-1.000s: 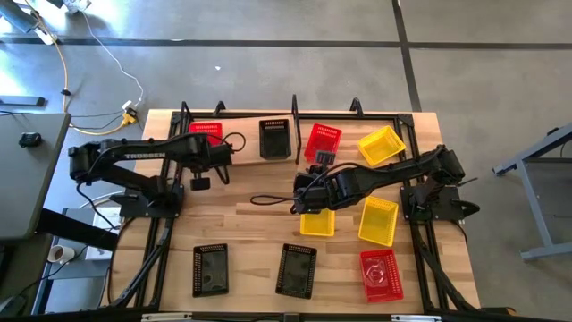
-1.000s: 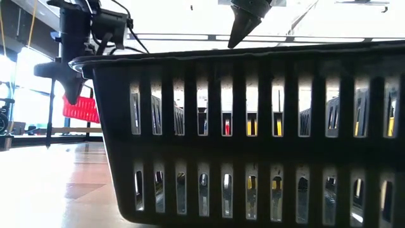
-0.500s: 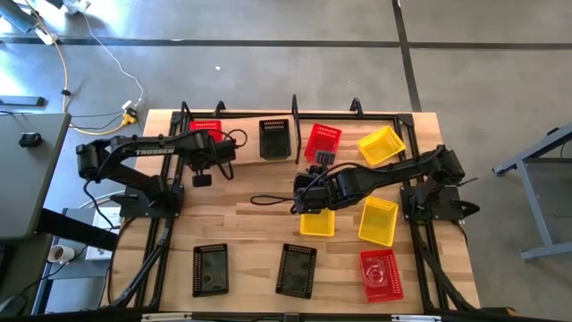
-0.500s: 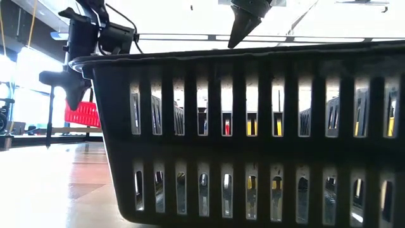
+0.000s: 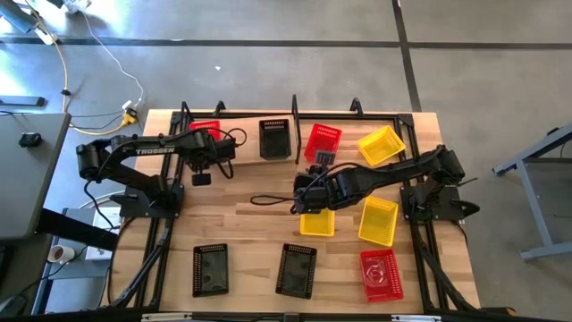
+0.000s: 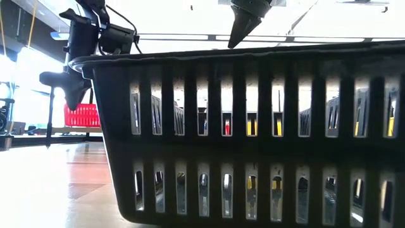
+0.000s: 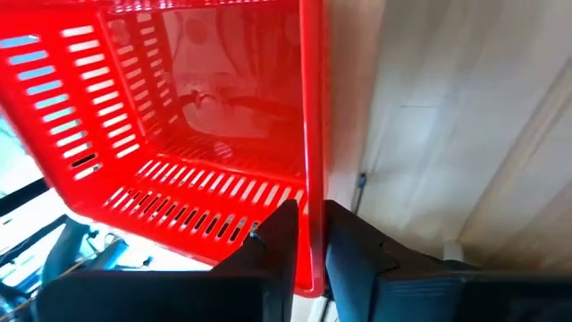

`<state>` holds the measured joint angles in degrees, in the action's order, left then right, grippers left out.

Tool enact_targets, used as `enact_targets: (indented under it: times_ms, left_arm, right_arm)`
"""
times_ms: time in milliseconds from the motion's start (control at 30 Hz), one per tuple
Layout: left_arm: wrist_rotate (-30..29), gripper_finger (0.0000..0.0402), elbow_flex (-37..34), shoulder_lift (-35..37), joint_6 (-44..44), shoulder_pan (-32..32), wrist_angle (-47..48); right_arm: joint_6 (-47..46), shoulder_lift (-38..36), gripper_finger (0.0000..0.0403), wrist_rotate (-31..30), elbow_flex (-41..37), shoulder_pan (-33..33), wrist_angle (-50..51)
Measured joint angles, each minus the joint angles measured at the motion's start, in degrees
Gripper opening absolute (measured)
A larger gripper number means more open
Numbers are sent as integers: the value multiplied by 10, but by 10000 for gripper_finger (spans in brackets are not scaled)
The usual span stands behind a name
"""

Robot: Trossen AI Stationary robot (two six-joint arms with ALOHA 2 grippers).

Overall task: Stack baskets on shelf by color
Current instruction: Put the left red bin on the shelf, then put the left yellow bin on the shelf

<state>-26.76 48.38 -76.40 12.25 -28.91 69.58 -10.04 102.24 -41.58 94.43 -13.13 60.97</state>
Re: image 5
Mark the yellow plastic mesh basket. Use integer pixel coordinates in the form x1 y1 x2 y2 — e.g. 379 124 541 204
357 124 408 167
357 195 400 248
299 208 337 238

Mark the white paper cup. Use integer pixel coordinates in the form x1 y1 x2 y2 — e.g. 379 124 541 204
46 244 76 264

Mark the black plastic mesh basket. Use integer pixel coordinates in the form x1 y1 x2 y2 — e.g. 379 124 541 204
274 242 318 301
258 118 293 161
191 242 230 299

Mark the black metal shelf end frame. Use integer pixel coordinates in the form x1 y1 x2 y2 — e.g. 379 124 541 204
290 94 300 168
177 100 192 135

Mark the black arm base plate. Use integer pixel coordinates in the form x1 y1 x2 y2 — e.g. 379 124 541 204
119 185 185 219
400 185 482 224

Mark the black flat bar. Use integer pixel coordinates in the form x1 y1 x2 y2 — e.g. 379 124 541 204
0 95 47 108

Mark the grey metal stand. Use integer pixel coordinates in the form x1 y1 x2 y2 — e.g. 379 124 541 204
0 2 57 44

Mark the blue-grey metal table frame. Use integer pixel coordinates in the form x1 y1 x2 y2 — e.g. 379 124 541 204
491 123 572 264

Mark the white crumpled object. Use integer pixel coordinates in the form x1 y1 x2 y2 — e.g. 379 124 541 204
58 0 93 17

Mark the red plastic mesh basket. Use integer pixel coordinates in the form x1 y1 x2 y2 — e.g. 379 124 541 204
303 123 343 163
189 119 223 143
359 248 405 304

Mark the white cable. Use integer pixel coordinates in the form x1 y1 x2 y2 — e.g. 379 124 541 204
80 11 145 108

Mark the black table beam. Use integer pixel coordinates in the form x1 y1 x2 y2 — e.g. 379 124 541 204
35 208 120 252

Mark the black left wrist camera cable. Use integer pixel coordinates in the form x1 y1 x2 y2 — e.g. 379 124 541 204
209 126 248 180

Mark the small black device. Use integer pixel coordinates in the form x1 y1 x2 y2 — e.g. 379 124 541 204
18 131 43 148

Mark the yellow cable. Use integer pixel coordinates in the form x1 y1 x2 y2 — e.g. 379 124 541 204
24 0 130 137

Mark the white paper sheet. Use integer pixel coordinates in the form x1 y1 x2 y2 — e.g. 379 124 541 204
91 206 122 234
84 243 108 261

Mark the silver metal bracket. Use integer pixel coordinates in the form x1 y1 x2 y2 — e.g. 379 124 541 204
141 312 193 321
391 314 443 322

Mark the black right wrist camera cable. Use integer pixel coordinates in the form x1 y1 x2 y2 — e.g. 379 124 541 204
249 160 358 208

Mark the grey side table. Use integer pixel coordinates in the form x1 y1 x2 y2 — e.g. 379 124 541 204
0 111 72 242

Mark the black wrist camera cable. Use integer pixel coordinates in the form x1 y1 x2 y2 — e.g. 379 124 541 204
249 160 358 208
209 126 248 180

